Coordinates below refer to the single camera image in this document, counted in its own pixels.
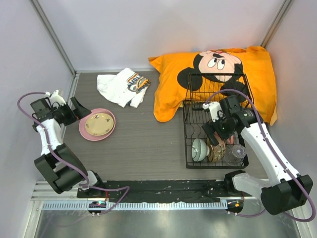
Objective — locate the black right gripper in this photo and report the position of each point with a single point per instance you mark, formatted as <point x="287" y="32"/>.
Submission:
<point x="209" y="129"/>

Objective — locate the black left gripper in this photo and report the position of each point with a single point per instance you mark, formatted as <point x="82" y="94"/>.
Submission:
<point x="80" y="111"/>

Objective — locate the cream floral plate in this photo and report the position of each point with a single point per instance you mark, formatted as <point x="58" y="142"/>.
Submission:
<point x="99" y="124"/>

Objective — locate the pink plate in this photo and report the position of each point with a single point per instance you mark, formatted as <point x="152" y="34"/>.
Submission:
<point x="89" y="137"/>

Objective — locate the brown floral bowl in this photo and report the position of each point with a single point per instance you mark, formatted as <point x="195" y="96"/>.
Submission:
<point x="216" y="152"/>

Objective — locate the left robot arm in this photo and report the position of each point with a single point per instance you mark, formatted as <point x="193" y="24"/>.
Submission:
<point x="59" y="166"/>

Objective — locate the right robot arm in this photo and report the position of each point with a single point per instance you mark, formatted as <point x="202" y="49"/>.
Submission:
<point x="285" y="188"/>

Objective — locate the light green bowl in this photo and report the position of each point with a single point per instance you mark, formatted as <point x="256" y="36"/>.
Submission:
<point x="199" y="150"/>

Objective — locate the pink mug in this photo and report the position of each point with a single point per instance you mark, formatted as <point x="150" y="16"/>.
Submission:
<point x="229" y="141"/>

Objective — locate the clear glass cup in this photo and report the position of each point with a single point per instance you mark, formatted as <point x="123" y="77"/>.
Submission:
<point x="235" y="154"/>

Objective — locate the white printed t-shirt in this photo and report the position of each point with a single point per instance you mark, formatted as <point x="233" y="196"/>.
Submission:
<point x="125" y="88"/>

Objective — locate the orange Mickey Mouse pillow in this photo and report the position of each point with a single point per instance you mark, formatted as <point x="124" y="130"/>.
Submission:
<point x="253" y="61"/>

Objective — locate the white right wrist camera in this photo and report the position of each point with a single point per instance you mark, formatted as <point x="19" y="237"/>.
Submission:
<point x="214" y="109"/>

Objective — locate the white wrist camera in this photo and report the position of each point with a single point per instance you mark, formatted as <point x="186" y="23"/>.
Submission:
<point x="56" y="97"/>
<point x="214" y="109"/>

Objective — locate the black wire dish rack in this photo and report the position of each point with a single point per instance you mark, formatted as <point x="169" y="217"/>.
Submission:
<point x="198" y="119"/>

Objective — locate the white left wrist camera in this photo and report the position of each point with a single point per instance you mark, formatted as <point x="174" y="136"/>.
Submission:
<point x="56" y="97"/>

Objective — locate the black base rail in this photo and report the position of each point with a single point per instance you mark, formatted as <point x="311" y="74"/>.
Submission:
<point x="168" y="191"/>

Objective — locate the aluminium frame rail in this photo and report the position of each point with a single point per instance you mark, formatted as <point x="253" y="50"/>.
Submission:
<point x="52" y="34"/>

